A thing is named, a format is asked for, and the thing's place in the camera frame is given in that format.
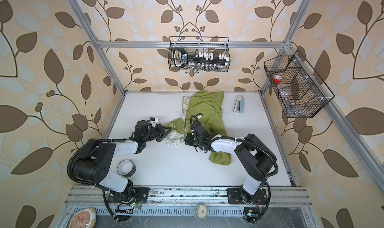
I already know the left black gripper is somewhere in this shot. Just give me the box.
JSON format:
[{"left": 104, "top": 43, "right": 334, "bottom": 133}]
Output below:
[{"left": 142, "top": 123, "right": 173, "bottom": 143}]

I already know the green jacket with cartoon print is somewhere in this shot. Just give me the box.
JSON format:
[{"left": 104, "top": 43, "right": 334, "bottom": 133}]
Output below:
[{"left": 165, "top": 90, "right": 227, "bottom": 147}]

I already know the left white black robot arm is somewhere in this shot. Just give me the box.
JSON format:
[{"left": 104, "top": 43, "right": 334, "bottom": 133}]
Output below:
[{"left": 67, "top": 120, "right": 172, "bottom": 193}]

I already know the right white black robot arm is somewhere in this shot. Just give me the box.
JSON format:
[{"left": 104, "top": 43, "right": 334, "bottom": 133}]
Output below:
[{"left": 185, "top": 115, "right": 279, "bottom": 204}]

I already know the grey stapler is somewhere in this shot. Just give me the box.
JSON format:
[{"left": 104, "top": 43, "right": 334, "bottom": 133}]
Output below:
[{"left": 234, "top": 95, "right": 244, "bottom": 114}]

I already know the grey tape roll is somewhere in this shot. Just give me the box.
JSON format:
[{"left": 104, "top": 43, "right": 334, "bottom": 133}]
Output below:
[{"left": 117, "top": 159, "right": 137, "bottom": 178}]

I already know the round white puck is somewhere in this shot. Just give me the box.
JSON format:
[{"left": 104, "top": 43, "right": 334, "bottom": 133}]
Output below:
[{"left": 195, "top": 204, "right": 208, "bottom": 220}]

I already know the black rack of vials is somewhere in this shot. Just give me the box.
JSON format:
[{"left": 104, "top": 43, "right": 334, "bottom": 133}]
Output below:
[{"left": 170, "top": 48, "right": 231, "bottom": 71}]

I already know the red capped bottle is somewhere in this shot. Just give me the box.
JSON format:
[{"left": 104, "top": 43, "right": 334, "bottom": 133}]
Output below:
[{"left": 273, "top": 74, "right": 283, "bottom": 84}]

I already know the pink white round toy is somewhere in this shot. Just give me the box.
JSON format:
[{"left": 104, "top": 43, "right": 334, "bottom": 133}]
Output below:
[{"left": 69, "top": 208, "right": 97, "bottom": 228}]

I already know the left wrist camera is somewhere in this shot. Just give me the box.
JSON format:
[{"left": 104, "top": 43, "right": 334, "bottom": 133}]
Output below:
[{"left": 148, "top": 117, "right": 158, "bottom": 127}]

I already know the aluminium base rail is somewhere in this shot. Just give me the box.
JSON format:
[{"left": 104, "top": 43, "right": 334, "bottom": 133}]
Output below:
[{"left": 65, "top": 186, "right": 313, "bottom": 208}]

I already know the black wire basket back wall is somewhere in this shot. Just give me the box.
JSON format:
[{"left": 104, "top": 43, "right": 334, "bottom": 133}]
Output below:
[{"left": 168, "top": 35, "right": 231, "bottom": 72}]

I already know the black wire basket wall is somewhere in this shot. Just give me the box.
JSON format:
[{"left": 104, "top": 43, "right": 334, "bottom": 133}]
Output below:
[
  {"left": 168, "top": 35, "right": 231, "bottom": 72},
  {"left": 264, "top": 50, "right": 335, "bottom": 118}
]

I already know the black wire basket right wall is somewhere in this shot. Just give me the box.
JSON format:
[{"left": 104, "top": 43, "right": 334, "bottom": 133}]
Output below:
[{"left": 264, "top": 50, "right": 335, "bottom": 118}]

